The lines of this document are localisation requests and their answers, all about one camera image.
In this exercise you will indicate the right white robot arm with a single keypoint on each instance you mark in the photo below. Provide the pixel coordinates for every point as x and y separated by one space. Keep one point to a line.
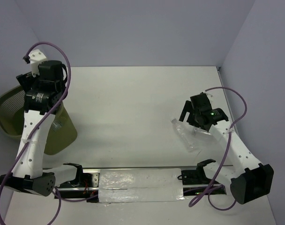
239 171

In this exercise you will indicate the clear bottle white cap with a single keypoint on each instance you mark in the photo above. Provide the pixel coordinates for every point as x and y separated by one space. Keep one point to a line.
186 136

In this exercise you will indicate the black mounting rail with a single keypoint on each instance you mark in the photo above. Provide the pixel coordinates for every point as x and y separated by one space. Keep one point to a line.
142 185

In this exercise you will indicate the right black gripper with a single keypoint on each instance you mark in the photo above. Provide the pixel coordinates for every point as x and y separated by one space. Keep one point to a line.
188 108

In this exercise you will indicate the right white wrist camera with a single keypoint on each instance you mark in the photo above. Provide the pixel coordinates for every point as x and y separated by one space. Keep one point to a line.
209 96

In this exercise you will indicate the olive green mesh bin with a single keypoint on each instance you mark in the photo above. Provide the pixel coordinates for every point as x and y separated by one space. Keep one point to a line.
12 122

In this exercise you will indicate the silver taped panel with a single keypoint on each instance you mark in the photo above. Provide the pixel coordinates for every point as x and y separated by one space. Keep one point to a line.
140 185

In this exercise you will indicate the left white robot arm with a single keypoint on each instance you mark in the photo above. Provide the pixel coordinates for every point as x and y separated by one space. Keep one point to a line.
43 97

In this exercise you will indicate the clear bottle without cap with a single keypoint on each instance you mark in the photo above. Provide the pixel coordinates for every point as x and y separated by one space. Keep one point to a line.
202 135

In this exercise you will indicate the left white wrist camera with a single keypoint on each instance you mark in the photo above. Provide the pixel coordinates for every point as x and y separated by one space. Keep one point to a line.
34 58

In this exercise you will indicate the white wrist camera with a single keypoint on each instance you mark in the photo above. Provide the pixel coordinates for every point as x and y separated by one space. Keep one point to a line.
209 96
34 58

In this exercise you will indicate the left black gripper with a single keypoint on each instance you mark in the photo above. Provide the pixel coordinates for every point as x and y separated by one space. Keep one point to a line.
28 81

